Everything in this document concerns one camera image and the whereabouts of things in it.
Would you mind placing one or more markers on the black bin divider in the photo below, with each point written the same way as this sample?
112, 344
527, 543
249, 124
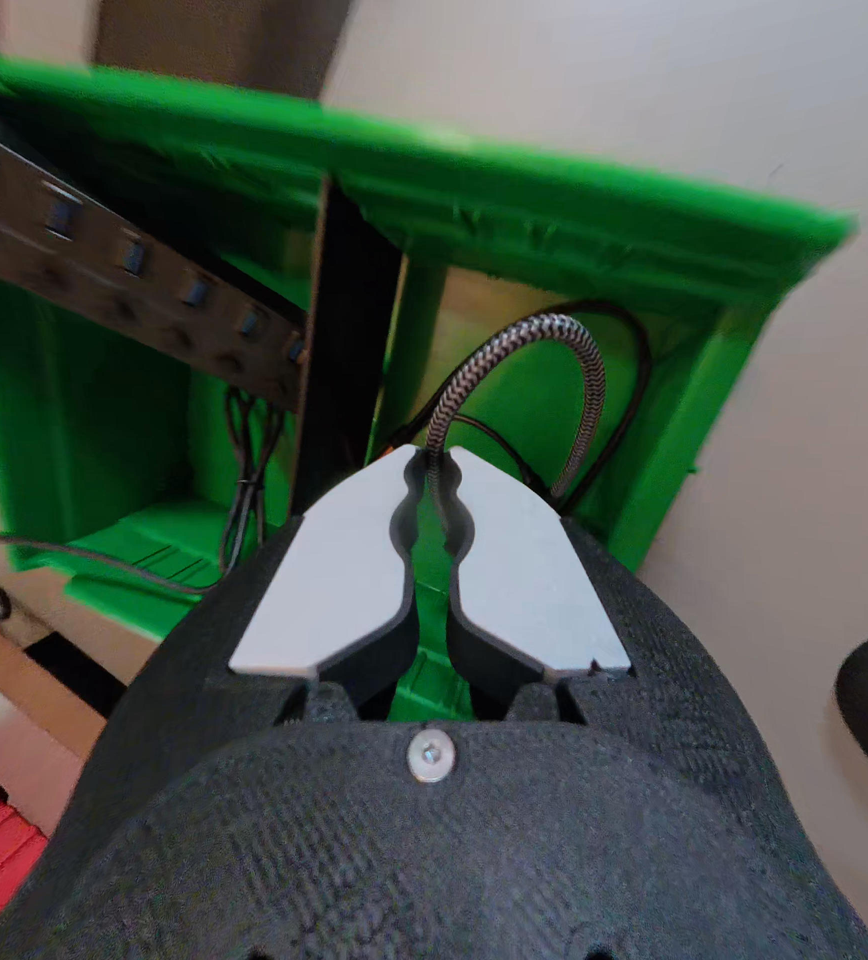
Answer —
344, 337

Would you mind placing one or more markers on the green plastic bin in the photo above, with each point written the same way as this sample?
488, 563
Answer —
554, 217

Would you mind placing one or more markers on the black seven-port usb hub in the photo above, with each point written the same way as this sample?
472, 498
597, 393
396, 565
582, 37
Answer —
104, 285

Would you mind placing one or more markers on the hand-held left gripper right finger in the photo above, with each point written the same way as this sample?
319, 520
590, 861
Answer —
539, 592

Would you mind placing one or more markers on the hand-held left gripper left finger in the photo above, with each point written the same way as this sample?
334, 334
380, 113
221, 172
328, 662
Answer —
321, 592

